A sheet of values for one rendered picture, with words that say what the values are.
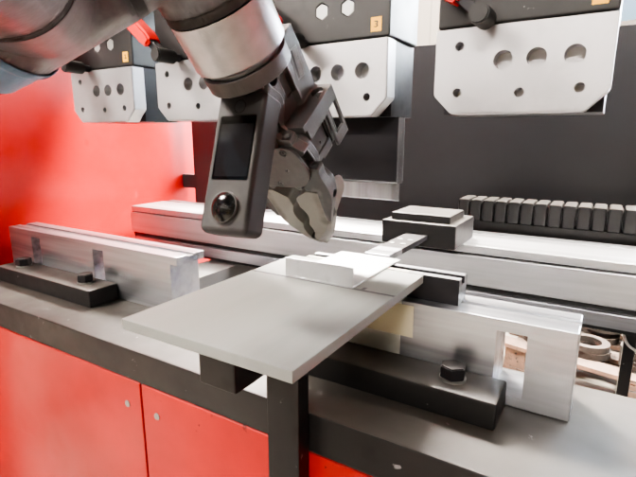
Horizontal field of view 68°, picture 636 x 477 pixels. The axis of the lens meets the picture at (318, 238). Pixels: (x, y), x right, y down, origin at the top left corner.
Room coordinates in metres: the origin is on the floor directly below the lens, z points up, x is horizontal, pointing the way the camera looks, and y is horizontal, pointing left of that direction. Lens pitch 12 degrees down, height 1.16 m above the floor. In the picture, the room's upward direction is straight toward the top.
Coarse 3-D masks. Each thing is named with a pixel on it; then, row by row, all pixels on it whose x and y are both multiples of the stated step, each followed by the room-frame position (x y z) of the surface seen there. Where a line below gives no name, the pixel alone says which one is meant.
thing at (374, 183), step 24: (336, 120) 0.58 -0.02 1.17; (360, 120) 0.57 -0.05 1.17; (384, 120) 0.55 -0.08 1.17; (336, 144) 0.58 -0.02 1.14; (360, 144) 0.57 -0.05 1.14; (384, 144) 0.55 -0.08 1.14; (336, 168) 0.58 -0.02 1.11; (360, 168) 0.57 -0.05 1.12; (384, 168) 0.55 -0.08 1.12; (360, 192) 0.58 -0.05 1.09; (384, 192) 0.56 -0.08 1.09
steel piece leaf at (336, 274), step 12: (288, 264) 0.51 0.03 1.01; (300, 264) 0.50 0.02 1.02; (312, 264) 0.49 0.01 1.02; (324, 264) 0.48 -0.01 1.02; (336, 264) 0.55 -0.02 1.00; (348, 264) 0.55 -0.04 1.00; (360, 264) 0.55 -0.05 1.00; (372, 264) 0.55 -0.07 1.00; (384, 264) 0.55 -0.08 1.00; (300, 276) 0.50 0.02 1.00; (312, 276) 0.49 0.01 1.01; (324, 276) 0.48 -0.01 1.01; (336, 276) 0.48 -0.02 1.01; (348, 276) 0.47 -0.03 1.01; (360, 276) 0.50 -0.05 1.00; (372, 276) 0.51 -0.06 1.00
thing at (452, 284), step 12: (396, 264) 0.56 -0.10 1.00; (432, 276) 0.51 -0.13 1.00; (444, 276) 0.51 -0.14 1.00; (456, 276) 0.52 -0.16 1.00; (420, 288) 0.52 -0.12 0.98; (432, 288) 0.51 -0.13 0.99; (444, 288) 0.51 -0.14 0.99; (456, 288) 0.50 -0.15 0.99; (432, 300) 0.51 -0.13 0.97; (444, 300) 0.50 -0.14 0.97; (456, 300) 0.50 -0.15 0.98
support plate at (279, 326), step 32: (288, 256) 0.60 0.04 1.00; (224, 288) 0.47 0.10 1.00; (256, 288) 0.47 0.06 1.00; (288, 288) 0.47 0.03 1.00; (320, 288) 0.47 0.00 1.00; (384, 288) 0.47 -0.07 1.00; (128, 320) 0.38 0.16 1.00; (160, 320) 0.38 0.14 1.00; (192, 320) 0.38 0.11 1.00; (224, 320) 0.38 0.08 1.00; (256, 320) 0.38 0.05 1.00; (288, 320) 0.38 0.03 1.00; (320, 320) 0.38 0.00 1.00; (352, 320) 0.38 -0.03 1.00; (224, 352) 0.32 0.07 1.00; (256, 352) 0.32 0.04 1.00; (288, 352) 0.32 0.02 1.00; (320, 352) 0.32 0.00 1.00
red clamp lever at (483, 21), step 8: (448, 0) 0.45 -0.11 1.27; (456, 0) 0.45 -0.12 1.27; (464, 0) 0.44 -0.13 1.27; (472, 0) 0.44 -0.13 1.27; (464, 8) 0.44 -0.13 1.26; (472, 8) 0.43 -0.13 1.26; (480, 8) 0.43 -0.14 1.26; (488, 8) 0.42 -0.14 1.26; (472, 16) 0.43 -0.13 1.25; (480, 16) 0.43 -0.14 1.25; (488, 16) 0.43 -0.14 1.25; (496, 16) 0.45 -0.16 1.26; (480, 24) 0.43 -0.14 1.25; (488, 24) 0.44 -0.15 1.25
